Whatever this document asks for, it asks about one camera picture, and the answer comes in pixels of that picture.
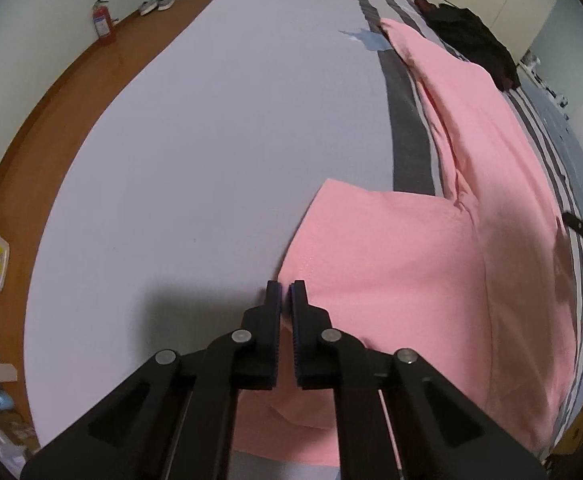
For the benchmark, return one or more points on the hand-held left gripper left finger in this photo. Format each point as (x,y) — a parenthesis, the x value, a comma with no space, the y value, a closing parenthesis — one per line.
(274,340)

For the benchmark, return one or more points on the striped star print bed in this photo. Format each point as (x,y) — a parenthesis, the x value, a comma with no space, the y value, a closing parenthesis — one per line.
(196,160)

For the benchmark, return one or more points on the small white fan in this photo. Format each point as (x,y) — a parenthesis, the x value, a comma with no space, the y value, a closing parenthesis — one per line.
(532,61)

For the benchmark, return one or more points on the dark red garment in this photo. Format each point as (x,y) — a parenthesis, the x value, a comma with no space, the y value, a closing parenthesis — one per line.
(425,5)

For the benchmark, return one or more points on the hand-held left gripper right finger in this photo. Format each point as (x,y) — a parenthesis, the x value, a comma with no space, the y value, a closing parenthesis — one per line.
(295,345)

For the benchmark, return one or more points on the white nightstand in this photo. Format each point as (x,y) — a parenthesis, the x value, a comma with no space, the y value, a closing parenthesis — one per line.
(531,74)

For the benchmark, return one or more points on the black clothing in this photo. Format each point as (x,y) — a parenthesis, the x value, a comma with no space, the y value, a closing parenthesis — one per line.
(471,40)

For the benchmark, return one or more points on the red fire extinguisher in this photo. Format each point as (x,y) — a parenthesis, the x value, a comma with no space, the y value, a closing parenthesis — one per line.
(104,22)

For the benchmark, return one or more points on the pink shirt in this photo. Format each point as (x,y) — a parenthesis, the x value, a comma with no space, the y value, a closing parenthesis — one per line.
(396,260)

